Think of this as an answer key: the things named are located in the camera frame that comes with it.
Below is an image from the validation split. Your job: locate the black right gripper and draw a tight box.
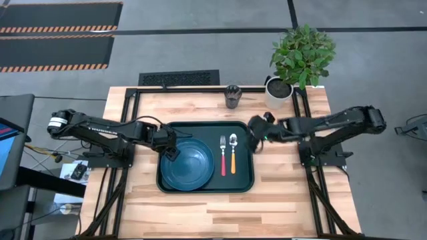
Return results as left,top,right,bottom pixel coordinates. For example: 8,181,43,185
247,115,280,154

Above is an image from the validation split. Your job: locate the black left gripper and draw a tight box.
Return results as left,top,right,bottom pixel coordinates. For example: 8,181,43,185
151,125,193,163

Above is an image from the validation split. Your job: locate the blue round plate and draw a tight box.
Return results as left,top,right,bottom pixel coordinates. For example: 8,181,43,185
160,137,216,192

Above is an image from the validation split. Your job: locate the orange-handled metal spoon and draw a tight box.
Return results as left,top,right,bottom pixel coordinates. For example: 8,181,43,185
228,133,239,175

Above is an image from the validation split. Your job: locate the red-handled metal fork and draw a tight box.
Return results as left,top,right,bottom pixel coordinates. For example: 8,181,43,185
219,135,228,177

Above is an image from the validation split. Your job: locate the patterned drinking cup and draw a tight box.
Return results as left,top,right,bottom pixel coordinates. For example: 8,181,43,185
224,85,243,110

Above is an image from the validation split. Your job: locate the dark green plastic tray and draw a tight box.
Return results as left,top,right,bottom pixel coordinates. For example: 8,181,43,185
155,121,255,194

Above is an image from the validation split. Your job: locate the white plant pot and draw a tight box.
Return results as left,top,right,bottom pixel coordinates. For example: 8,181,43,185
264,75,294,110

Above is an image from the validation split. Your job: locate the black floor vent grille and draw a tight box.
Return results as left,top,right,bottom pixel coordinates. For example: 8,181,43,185
138,69,221,87

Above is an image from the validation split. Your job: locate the green leafy plant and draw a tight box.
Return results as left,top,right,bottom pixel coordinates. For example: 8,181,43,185
269,23,337,91

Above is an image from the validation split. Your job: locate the black handheld controller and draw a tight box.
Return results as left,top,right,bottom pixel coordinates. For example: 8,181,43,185
70,162,88,181

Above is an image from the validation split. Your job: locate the white paper sheet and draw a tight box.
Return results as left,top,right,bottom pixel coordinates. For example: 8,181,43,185
53,159,90,205

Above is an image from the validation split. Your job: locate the black desk beam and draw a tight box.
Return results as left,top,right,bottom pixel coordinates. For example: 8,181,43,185
16,166,87,198

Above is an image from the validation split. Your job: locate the black hazard-striped floor mat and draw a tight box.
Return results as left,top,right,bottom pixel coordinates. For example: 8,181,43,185
0,1,123,34
0,35,115,73

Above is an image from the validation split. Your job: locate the grey monitor with blue screen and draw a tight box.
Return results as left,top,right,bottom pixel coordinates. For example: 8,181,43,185
0,93,36,191

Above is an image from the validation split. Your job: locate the black aluminium table frame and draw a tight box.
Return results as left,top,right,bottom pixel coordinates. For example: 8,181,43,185
76,85,363,240

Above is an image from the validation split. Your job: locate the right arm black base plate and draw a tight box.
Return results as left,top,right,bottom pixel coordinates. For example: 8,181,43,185
298,139,354,167

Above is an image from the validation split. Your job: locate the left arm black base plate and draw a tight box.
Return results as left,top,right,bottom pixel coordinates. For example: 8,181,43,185
83,142,136,169

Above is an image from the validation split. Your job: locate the yellow cable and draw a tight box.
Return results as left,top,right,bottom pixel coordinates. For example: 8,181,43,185
23,143,57,160

